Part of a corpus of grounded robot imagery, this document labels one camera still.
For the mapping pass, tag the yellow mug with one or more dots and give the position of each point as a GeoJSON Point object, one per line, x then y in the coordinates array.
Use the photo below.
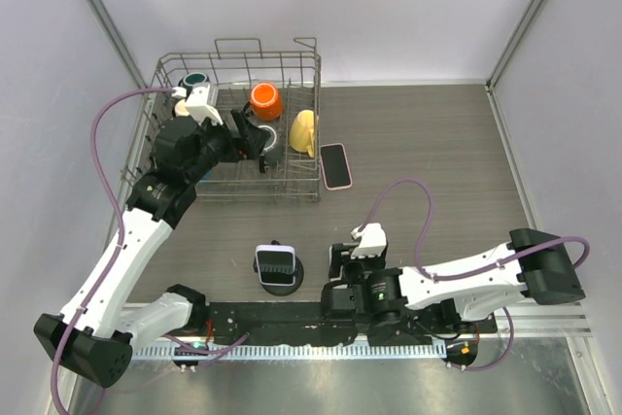
{"type": "Point", "coordinates": [302, 133]}

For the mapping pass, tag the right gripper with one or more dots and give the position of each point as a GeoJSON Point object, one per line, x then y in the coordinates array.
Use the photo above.
{"type": "Point", "coordinates": [341, 256]}

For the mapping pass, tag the orange mug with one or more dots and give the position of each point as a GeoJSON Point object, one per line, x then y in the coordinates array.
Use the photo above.
{"type": "Point", "coordinates": [265, 102]}

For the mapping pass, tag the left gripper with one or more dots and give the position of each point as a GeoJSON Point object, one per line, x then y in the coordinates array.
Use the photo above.
{"type": "Point", "coordinates": [248, 138]}

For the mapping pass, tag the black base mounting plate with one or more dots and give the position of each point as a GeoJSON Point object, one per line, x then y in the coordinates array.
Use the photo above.
{"type": "Point", "coordinates": [302, 323]}

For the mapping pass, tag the dark green mug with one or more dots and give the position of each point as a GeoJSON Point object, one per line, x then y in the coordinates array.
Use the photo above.
{"type": "Point", "coordinates": [194, 79]}

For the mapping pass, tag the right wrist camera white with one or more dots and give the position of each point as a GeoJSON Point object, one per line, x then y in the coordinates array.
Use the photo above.
{"type": "Point", "coordinates": [371, 241]}

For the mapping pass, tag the phone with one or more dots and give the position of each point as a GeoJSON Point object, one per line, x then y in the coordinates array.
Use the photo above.
{"type": "Point", "coordinates": [335, 167]}
{"type": "Point", "coordinates": [275, 265]}

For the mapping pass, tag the white slotted cable duct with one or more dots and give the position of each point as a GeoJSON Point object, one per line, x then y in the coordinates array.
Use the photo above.
{"type": "Point", "coordinates": [359, 350]}

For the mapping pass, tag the cream ribbed mug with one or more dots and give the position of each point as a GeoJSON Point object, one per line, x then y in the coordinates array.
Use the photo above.
{"type": "Point", "coordinates": [180, 109]}

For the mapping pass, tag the grey mug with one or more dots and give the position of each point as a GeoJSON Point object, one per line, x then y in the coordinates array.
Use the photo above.
{"type": "Point", "coordinates": [272, 152]}

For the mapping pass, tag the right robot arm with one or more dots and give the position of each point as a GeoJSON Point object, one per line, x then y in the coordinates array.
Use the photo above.
{"type": "Point", "coordinates": [450, 297]}

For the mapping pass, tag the grey wire dish rack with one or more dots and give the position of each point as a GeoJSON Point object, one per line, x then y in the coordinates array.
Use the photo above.
{"type": "Point", "coordinates": [235, 66]}

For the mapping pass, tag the black round-base phone stand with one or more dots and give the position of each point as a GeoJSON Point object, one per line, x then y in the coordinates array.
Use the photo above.
{"type": "Point", "coordinates": [288, 290]}

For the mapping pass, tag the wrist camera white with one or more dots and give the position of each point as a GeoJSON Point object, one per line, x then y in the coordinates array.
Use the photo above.
{"type": "Point", "coordinates": [371, 241]}
{"type": "Point", "coordinates": [201, 103]}

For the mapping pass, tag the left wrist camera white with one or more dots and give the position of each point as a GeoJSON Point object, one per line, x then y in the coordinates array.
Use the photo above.
{"type": "Point", "coordinates": [201, 103]}

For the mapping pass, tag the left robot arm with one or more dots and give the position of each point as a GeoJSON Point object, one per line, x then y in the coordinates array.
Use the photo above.
{"type": "Point", "coordinates": [90, 336]}

